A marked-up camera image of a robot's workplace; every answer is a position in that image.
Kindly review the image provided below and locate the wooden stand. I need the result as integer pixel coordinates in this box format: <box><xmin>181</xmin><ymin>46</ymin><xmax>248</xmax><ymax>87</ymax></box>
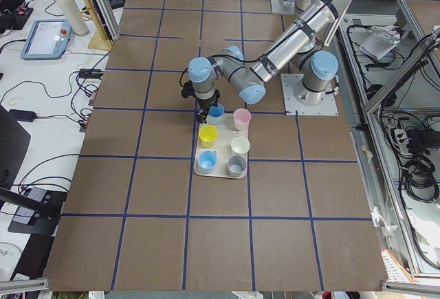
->
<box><xmin>80</xmin><ymin>0</ymin><xmax>111</xmax><ymax>51</ymax></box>

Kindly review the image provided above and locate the yellow cup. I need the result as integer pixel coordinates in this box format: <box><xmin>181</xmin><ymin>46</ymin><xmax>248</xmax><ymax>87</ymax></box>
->
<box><xmin>199</xmin><ymin>125</ymin><xmax>218</xmax><ymax>148</ymax></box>

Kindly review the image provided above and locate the pink cup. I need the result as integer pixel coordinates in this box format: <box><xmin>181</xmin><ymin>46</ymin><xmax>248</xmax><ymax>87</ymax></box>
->
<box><xmin>233</xmin><ymin>108</ymin><xmax>252</xmax><ymax>131</ymax></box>

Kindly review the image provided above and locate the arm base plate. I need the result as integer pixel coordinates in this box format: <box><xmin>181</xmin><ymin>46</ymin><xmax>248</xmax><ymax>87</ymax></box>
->
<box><xmin>280</xmin><ymin>74</ymin><xmax>338</xmax><ymax>117</ymax></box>
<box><xmin>270</xmin><ymin>0</ymin><xmax>295</xmax><ymax>14</ymax></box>

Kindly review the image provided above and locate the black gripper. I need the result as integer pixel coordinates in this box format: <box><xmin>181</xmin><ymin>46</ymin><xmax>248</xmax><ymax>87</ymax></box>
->
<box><xmin>181</xmin><ymin>82</ymin><xmax>220</xmax><ymax>124</ymax></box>

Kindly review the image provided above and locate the cream plastic tray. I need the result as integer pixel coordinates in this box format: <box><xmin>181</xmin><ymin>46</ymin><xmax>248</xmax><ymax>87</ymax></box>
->
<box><xmin>193</xmin><ymin>114</ymin><xmax>248</xmax><ymax>179</ymax></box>

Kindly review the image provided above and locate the white paper roll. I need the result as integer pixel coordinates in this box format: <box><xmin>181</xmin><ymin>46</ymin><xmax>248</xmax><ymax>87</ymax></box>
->
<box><xmin>55</xmin><ymin>0</ymin><xmax>89</xmax><ymax>36</ymax></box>

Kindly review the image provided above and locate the crumpled white paper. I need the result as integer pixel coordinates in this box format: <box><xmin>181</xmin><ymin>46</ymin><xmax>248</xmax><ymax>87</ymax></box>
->
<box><xmin>360</xmin><ymin>25</ymin><xmax>401</xmax><ymax>60</ymax></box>

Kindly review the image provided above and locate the blue teach pendant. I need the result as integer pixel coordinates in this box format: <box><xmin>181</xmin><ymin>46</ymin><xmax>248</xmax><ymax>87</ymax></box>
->
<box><xmin>21</xmin><ymin>20</ymin><xmax>72</xmax><ymax>60</ymax></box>

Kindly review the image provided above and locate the black power adapter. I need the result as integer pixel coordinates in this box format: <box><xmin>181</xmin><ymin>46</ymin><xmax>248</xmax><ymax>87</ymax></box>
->
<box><xmin>8</xmin><ymin>109</ymin><xmax>38</xmax><ymax>122</ymax></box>

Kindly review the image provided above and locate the light blue cup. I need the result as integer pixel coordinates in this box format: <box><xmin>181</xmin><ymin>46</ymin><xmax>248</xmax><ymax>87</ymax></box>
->
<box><xmin>207</xmin><ymin>103</ymin><xmax>225</xmax><ymax>125</ymax></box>

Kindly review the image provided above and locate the aluminium frame post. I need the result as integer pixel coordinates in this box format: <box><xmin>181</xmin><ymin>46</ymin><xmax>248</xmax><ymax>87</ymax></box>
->
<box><xmin>91</xmin><ymin>0</ymin><xmax>121</xmax><ymax>41</ymax></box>

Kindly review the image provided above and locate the black monitor stand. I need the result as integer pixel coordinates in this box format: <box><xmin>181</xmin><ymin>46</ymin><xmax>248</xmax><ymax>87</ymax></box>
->
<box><xmin>1</xmin><ymin>108</ymin><xmax>67</xmax><ymax>236</ymax></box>

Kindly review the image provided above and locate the grey cup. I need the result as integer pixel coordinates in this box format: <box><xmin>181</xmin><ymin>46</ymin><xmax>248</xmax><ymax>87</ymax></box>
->
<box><xmin>227</xmin><ymin>155</ymin><xmax>247</xmax><ymax>178</ymax></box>

